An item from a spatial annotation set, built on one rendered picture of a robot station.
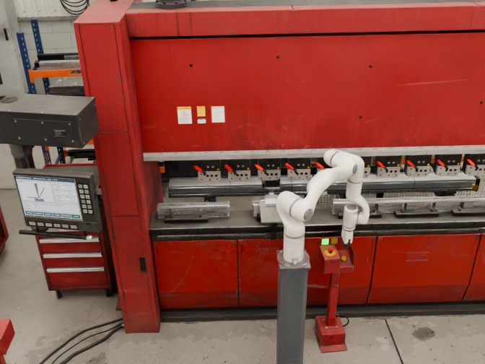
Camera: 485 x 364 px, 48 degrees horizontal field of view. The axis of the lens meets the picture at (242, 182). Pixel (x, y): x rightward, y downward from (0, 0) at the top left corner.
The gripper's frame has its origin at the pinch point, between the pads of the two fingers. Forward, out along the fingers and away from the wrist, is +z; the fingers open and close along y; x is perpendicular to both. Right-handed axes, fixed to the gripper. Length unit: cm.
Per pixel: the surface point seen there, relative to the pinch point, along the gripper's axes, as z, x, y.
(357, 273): 41.8, 16.8, -14.8
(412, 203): -8, 54, -28
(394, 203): -9, 41, -29
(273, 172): -36, -43, -37
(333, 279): 28.0, -6.8, 2.1
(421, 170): -35, 56, -29
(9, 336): 8, -206, 44
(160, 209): -8, -121, -43
